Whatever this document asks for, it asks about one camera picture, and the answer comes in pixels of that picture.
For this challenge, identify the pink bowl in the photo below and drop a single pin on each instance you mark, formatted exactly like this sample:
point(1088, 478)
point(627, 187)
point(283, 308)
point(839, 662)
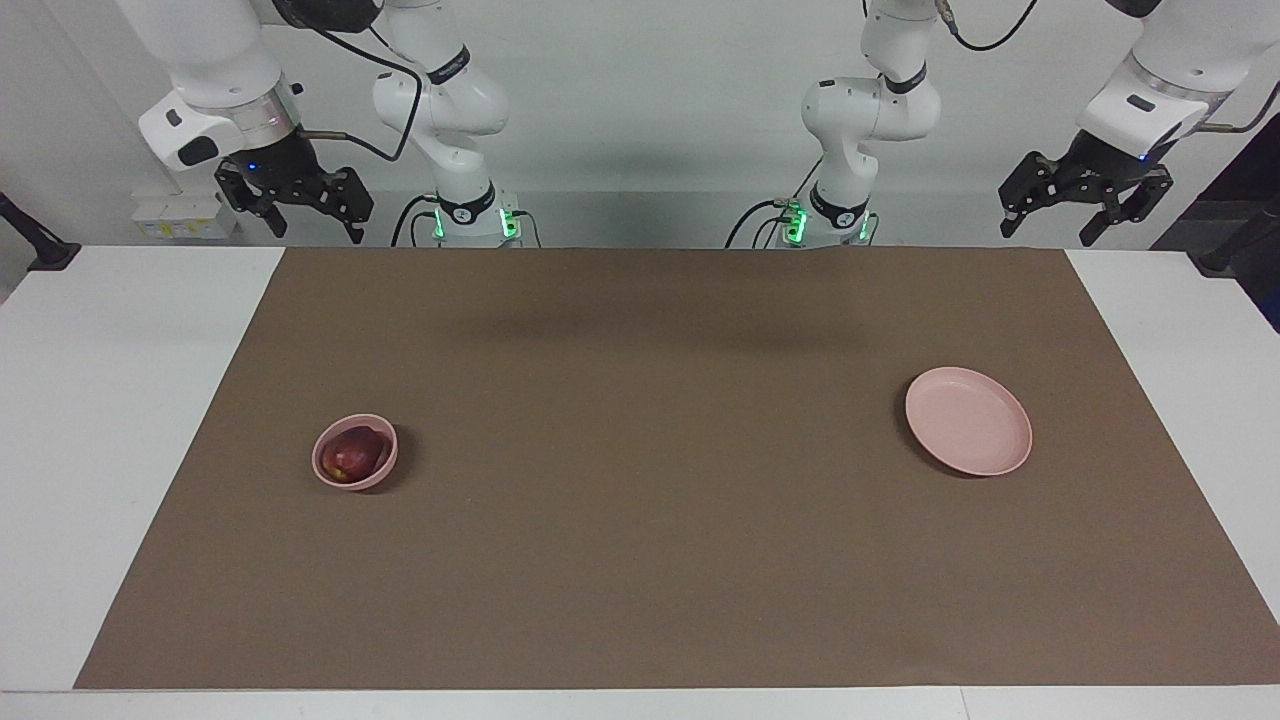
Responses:
point(390, 465)

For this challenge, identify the pink plate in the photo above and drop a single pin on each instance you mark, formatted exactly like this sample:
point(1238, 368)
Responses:
point(968, 420)

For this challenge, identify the dark red apple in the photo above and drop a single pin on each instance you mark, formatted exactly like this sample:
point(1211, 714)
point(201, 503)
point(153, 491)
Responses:
point(353, 455)

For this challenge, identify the dark blue panel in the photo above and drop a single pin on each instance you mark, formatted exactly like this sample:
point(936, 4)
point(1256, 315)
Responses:
point(1245, 180)

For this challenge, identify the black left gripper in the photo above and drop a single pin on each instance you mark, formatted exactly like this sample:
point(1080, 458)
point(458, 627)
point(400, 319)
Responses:
point(1100, 170)

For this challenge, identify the black clamp stand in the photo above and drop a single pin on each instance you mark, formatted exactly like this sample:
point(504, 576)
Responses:
point(45, 250)
point(1235, 245)

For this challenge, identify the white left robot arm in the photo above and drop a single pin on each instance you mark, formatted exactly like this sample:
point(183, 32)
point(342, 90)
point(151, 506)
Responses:
point(860, 110)

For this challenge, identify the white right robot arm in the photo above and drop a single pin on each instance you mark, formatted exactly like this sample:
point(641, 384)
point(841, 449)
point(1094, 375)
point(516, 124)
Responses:
point(445, 100)

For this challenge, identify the brown table mat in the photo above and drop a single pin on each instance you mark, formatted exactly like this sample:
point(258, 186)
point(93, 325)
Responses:
point(640, 500)

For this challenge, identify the white wall socket box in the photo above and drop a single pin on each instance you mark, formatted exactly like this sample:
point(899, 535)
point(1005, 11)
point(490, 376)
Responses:
point(185, 218)

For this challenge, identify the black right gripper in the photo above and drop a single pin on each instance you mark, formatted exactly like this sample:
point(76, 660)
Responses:
point(285, 175)

